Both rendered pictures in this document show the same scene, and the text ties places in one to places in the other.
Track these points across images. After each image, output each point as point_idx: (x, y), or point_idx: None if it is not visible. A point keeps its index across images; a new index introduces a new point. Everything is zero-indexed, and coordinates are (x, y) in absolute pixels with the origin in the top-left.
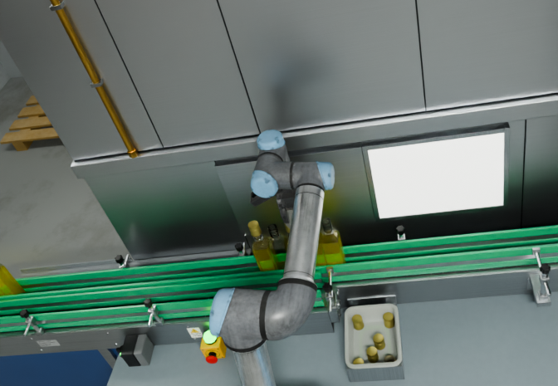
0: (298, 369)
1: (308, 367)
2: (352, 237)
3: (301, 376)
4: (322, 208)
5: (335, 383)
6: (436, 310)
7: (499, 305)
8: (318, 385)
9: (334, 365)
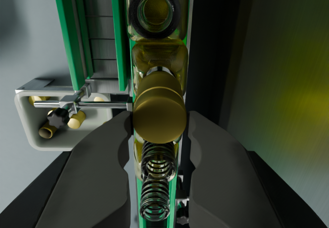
0: (37, 9)
1: (44, 25)
2: (223, 116)
3: (28, 14)
4: (254, 147)
5: (28, 61)
6: (130, 161)
7: (133, 201)
8: (20, 39)
9: (52, 60)
